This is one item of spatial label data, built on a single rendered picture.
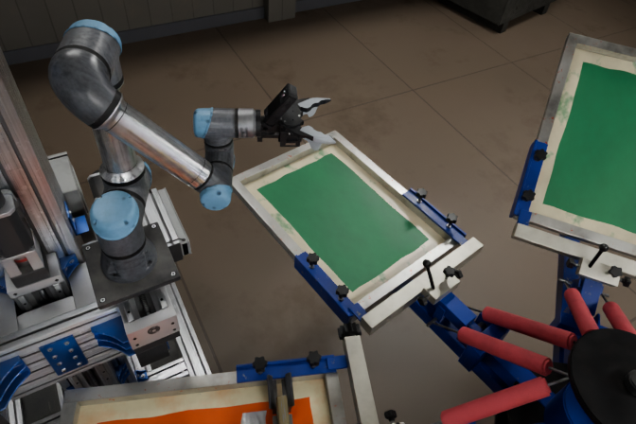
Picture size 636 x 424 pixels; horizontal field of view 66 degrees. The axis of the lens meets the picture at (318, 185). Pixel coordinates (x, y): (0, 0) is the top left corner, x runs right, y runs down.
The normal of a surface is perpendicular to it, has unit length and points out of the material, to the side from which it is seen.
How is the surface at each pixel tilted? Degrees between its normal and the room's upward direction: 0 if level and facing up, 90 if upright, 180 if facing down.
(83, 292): 0
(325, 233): 0
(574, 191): 32
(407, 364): 0
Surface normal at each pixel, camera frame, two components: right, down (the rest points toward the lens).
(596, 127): -0.13, -0.25
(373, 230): 0.07, -0.69
